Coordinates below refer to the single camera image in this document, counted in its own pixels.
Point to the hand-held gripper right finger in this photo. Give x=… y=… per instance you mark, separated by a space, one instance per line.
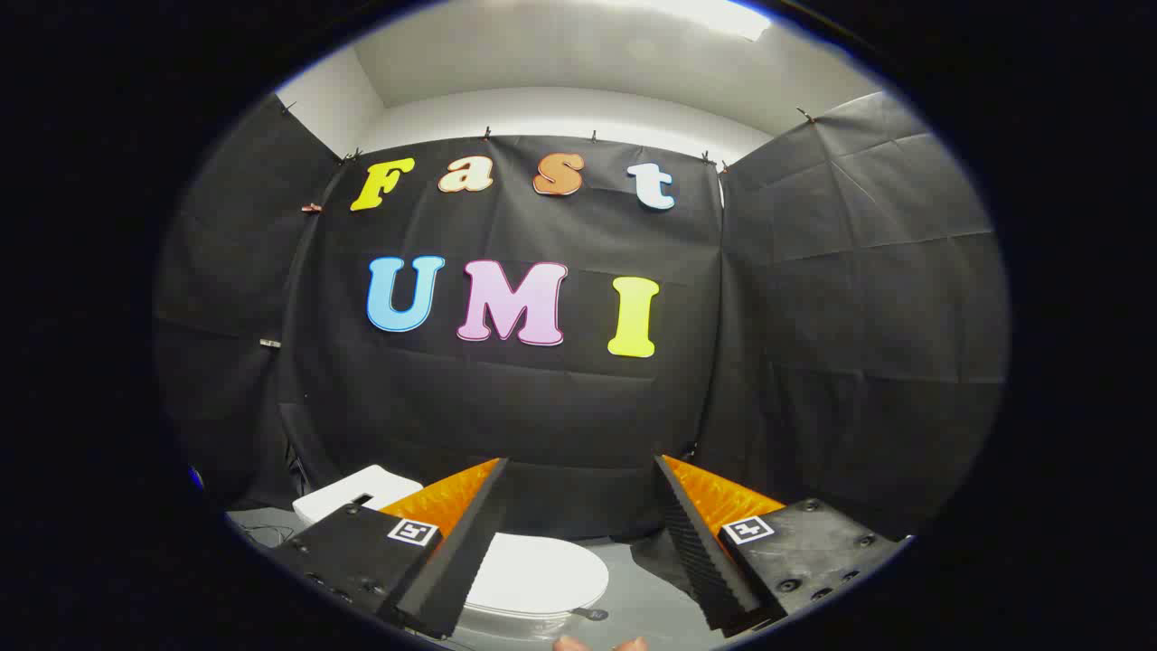
x=705 y=561

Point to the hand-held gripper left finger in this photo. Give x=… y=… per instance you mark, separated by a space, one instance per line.
x=461 y=570

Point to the black backdrop cloth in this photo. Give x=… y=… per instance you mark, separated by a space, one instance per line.
x=542 y=407

